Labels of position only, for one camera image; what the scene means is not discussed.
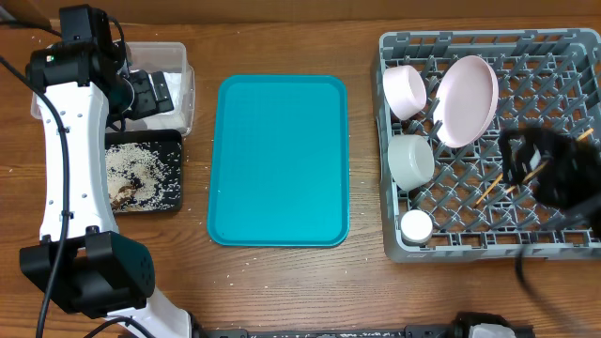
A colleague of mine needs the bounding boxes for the wooden chopstick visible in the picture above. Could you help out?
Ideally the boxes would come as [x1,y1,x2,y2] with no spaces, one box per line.
[502,128,594,193]
[474,173,503,207]

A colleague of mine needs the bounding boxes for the large white plate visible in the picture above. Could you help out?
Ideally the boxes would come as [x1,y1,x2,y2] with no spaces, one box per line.
[432,55,499,148]

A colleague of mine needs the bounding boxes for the small grey bowl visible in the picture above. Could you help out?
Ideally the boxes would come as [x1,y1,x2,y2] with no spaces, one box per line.
[387,135,435,192]

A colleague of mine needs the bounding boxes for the pink bowl with rice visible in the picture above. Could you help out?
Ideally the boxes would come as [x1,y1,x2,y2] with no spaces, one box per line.
[382,66,426,120]

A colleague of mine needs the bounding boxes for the cream plastic cup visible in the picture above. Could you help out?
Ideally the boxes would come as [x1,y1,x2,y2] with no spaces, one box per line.
[400,209,434,246]

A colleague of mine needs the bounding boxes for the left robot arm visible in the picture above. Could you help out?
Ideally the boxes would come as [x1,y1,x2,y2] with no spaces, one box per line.
[18,5,204,337]

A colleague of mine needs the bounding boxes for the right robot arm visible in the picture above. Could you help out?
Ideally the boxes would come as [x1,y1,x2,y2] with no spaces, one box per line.
[498,127,600,237]

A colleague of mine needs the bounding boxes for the clear plastic waste bin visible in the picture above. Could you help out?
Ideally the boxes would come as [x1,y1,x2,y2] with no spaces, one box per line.
[25,36,194,135]

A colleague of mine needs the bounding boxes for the black waste tray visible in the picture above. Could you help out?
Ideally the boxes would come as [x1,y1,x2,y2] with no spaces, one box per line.
[103,129,184,215]

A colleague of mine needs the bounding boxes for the grey dishwasher rack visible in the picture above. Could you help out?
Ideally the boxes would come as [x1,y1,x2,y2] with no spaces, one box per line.
[371,28,600,263]

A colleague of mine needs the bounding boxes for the spilled rice pile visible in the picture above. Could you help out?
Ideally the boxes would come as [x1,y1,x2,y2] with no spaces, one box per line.
[105,142,182,211]

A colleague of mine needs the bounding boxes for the brown food scrap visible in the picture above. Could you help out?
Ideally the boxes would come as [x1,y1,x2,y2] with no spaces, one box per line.
[110,184,137,210]

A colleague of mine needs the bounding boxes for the teal plastic tray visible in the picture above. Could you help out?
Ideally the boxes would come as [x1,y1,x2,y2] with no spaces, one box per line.
[207,74,350,247]

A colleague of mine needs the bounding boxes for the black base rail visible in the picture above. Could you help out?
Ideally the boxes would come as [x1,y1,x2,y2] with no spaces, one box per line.
[201,312,536,338]

